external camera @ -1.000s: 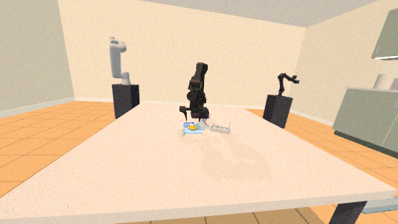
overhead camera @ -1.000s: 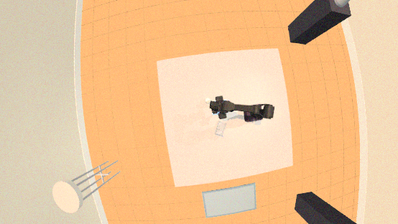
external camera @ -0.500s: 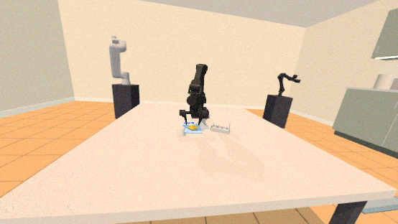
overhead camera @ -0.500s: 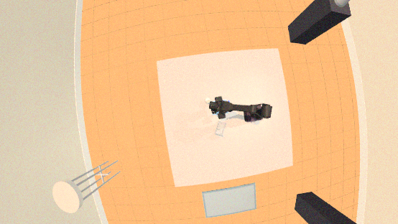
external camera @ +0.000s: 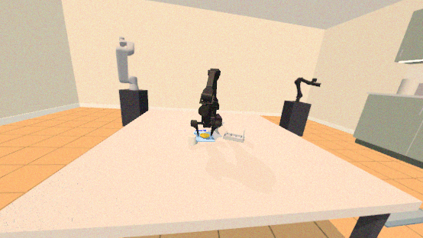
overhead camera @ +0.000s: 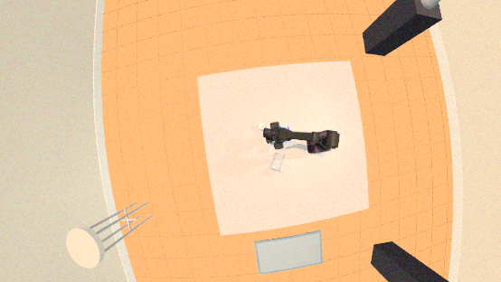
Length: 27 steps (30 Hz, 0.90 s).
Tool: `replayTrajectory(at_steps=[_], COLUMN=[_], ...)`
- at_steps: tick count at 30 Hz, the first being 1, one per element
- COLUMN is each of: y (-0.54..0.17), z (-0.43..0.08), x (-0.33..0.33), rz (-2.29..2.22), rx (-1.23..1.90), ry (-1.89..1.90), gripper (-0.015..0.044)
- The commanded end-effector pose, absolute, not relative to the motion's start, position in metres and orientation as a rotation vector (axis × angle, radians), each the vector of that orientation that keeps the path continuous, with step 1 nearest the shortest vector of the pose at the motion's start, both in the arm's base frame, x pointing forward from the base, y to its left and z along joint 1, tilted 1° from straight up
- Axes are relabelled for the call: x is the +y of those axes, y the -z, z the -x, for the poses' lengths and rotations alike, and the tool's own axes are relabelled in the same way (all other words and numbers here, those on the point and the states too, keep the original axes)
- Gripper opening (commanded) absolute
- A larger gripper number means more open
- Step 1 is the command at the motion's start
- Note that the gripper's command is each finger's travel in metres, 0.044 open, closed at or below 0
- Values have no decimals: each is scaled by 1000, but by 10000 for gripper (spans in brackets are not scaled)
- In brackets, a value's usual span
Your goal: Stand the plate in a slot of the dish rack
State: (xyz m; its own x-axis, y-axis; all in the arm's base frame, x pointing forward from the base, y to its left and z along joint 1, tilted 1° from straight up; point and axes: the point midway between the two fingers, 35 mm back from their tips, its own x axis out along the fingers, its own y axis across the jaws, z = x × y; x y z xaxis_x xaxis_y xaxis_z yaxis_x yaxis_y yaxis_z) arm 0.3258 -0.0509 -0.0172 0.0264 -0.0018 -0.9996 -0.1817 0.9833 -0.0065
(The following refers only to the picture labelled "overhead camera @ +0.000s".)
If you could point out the white dish rack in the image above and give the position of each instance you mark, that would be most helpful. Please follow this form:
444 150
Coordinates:
277 162

